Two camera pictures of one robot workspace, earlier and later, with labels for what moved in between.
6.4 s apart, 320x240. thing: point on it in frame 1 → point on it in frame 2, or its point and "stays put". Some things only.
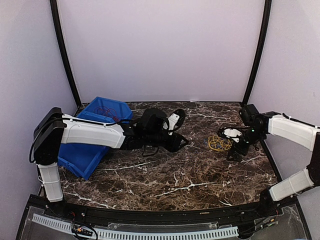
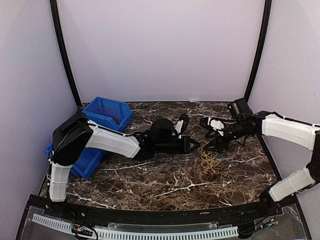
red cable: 105,110 stays put
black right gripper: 235,146 → 218,140
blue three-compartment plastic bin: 81,158 stays put
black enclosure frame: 267,15 stays put
